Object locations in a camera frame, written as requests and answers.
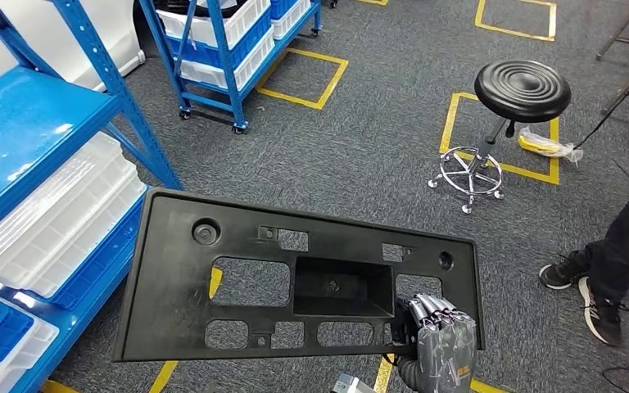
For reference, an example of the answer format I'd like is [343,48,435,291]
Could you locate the black plastic plate part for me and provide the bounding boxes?
[112,187,486,363]

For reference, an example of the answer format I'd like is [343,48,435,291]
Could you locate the black round stool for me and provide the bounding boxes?
[428,58,572,216]

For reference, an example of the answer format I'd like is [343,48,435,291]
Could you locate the small white plastic bin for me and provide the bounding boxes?
[0,318,61,393]

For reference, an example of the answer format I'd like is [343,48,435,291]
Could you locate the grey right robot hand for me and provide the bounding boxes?
[390,293,478,393]

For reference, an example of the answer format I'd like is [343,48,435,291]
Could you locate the large white plastic bin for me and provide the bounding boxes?
[0,131,139,273]
[0,173,148,300]

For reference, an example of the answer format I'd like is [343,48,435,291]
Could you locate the blue wheeled shelf rack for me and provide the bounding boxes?
[138,0,324,136]

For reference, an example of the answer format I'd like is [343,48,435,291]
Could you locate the blue metal shelf rack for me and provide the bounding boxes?
[0,0,185,393]

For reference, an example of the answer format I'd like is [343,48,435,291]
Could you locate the white car with red stripe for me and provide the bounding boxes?
[0,0,147,99]

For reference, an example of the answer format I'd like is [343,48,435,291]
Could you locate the blue plastic crate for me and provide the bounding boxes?
[269,0,301,21]
[165,7,272,70]

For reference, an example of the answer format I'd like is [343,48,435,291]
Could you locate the clear plastic bag yellow item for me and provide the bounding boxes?
[518,126,586,165]

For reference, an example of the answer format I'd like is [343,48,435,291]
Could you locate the yellow floor tape square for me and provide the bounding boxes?
[373,355,512,393]
[40,265,224,393]

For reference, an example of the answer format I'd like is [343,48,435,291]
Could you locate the white plastic crate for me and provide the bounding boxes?
[270,0,312,42]
[154,0,272,51]
[179,27,277,92]

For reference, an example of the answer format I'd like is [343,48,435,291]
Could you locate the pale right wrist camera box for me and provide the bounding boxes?
[332,374,376,393]

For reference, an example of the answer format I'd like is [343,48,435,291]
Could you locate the dark metal frame legs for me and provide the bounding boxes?
[573,0,629,151]

